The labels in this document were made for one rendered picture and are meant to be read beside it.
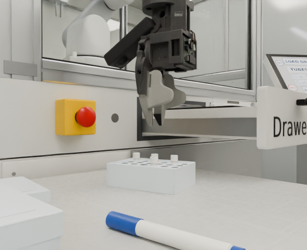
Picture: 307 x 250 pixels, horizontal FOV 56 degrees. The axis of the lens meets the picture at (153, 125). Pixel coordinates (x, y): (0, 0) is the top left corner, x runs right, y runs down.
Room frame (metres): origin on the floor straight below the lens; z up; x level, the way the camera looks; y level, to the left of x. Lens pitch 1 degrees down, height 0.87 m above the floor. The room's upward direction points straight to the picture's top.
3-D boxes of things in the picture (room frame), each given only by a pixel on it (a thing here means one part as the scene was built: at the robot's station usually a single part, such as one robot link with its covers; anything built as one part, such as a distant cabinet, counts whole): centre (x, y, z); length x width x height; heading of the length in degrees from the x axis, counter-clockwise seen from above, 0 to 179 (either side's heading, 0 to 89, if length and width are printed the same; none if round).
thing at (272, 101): (0.60, -0.29, 0.87); 0.29 x 0.02 x 0.11; 134
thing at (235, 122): (0.75, -0.15, 0.86); 0.40 x 0.26 x 0.06; 44
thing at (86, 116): (0.57, 0.13, 0.88); 0.04 x 0.03 x 0.04; 134
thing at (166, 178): (0.48, 0.00, 0.78); 0.12 x 0.08 x 0.04; 61
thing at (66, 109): (0.59, 0.16, 0.88); 0.07 x 0.05 x 0.07; 134
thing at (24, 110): (1.21, 0.23, 0.87); 1.02 x 0.95 x 0.14; 134
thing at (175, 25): (0.50, -0.02, 1.01); 0.09 x 0.08 x 0.12; 62
